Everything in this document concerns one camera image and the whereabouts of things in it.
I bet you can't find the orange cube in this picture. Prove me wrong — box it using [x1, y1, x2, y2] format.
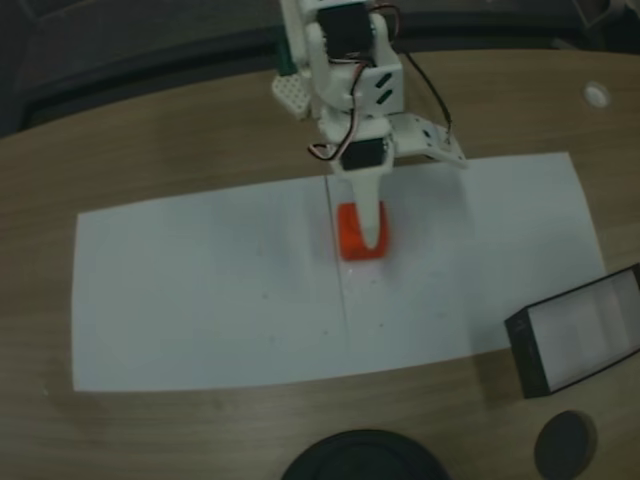
[336, 201, 392, 262]

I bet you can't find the dark box white inside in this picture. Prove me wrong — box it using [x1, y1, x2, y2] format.
[503, 264, 640, 400]

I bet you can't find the white paper sheet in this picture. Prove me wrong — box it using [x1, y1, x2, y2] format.
[325, 151, 609, 377]
[72, 175, 349, 393]

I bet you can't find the green table clamp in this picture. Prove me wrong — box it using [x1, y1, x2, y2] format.
[277, 39, 299, 76]

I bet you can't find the white round cap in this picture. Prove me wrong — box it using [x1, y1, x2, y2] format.
[583, 82, 610, 107]

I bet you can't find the black round object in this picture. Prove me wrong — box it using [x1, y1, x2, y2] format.
[279, 428, 454, 480]

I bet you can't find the dark round table grommet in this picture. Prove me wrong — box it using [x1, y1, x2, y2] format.
[533, 410, 599, 479]

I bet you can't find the thin servo wire bundle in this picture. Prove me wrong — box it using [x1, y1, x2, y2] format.
[307, 74, 366, 164]

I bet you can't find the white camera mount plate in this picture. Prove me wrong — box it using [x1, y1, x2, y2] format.
[389, 113, 470, 169]

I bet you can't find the black camera cable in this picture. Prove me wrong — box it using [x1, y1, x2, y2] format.
[397, 49, 456, 146]

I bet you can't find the white perforated base plate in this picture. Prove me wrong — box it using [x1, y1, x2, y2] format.
[271, 73, 312, 121]

